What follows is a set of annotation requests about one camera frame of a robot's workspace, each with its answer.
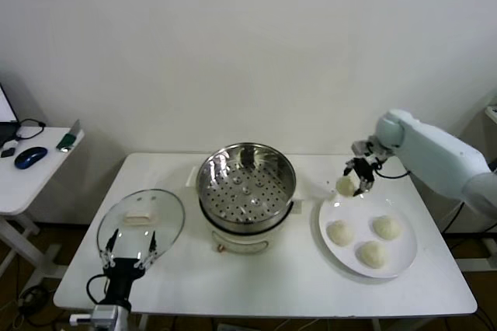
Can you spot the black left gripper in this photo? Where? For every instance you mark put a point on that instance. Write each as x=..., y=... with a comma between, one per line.
x=121, y=274

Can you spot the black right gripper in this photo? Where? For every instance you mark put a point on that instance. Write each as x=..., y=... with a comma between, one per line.
x=367, y=169

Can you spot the white steamed baozi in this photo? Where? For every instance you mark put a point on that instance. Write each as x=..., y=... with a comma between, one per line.
x=372, y=254
x=340, y=233
x=345, y=186
x=387, y=227

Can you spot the round glass pot lid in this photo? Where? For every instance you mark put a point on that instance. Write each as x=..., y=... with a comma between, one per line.
x=137, y=218

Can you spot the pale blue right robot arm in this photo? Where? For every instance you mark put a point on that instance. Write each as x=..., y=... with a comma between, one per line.
x=435, y=144

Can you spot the stainless steel steamer basket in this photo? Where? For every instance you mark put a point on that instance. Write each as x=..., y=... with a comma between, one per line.
x=275, y=169

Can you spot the large white plate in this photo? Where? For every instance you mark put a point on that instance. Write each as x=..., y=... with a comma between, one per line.
x=361, y=210

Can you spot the white electric cooker pot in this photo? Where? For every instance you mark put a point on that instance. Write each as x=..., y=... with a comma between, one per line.
x=240, y=243

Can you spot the white side table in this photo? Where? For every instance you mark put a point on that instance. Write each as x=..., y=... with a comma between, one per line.
x=35, y=187

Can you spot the blue computer mouse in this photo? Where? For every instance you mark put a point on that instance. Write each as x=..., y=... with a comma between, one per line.
x=30, y=157

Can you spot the small black desk gadget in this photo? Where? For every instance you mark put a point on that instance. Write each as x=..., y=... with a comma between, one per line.
x=7, y=152

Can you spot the black laptop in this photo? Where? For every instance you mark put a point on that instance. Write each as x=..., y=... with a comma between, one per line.
x=5, y=113

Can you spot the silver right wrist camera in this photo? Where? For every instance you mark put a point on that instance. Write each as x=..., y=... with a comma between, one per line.
x=362, y=147

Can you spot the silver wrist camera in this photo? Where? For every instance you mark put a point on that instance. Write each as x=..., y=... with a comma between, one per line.
x=81, y=320
x=362, y=147

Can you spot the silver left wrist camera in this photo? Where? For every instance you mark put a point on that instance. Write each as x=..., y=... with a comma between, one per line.
x=81, y=320

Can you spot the white furniture leg frame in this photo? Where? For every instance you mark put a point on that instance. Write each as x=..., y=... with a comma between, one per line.
x=473, y=265

